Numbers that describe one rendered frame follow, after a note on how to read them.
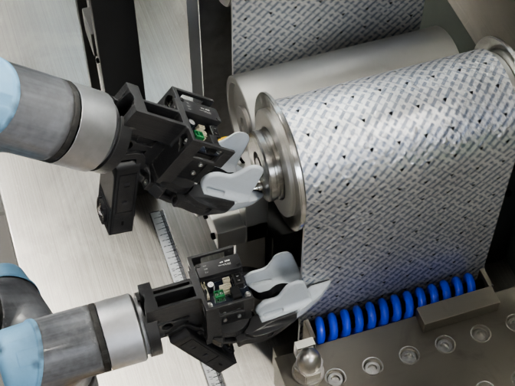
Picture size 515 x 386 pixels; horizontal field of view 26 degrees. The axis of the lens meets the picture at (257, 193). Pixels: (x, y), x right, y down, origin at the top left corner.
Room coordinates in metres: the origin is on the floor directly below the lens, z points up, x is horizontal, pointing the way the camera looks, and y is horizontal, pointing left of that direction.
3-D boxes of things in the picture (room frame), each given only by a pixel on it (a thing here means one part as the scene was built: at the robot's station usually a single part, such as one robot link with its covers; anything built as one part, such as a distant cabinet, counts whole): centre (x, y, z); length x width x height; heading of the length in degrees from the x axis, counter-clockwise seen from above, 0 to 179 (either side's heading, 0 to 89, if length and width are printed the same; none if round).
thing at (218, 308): (0.63, 0.07, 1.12); 0.12 x 0.08 x 0.09; 109
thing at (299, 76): (0.88, -0.10, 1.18); 0.26 x 0.12 x 0.12; 109
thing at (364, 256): (0.71, -0.16, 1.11); 0.23 x 0.01 x 0.18; 109
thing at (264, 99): (0.72, -0.02, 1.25); 0.15 x 0.01 x 0.15; 19
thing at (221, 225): (0.74, 0.03, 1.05); 0.06 x 0.05 x 0.31; 109
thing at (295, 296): (0.65, -0.04, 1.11); 0.09 x 0.03 x 0.06; 107
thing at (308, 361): (0.60, -0.06, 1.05); 0.04 x 0.04 x 0.04
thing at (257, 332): (0.63, 0.00, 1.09); 0.09 x 0.05 x 0.02; 107
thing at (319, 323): (0.68, -0.16, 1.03); 0.21 x 0.04 x 0.03; 109
